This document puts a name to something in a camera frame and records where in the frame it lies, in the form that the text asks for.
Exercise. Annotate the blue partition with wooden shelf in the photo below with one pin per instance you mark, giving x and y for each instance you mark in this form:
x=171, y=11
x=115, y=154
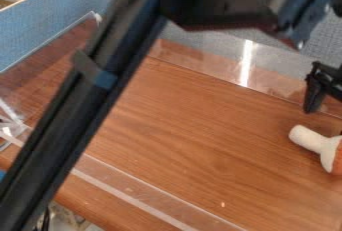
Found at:
x=32, y=22

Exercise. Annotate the clear acrylic left bracket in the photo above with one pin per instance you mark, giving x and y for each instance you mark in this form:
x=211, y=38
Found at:
x=12, y=127

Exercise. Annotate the clear acrylic barrier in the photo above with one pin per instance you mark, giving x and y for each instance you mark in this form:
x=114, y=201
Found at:
x=255, y=66
x=150, y=199

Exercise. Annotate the clear acrylic back barrier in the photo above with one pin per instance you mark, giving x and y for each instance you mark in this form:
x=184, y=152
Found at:
x=255, y=66

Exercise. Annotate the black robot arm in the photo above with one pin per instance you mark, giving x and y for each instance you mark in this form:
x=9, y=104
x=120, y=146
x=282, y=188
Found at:
x=103, y=68

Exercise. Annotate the clear acrylic front barrier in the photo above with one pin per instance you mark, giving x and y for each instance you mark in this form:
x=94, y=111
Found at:
x=150, y=199

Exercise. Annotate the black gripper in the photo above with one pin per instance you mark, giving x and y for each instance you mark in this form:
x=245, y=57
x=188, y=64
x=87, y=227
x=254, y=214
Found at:
x=323, y=82

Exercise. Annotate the white brown toy mushroom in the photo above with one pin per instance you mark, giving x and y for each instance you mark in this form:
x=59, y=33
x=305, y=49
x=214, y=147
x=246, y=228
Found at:
x=327, y=147

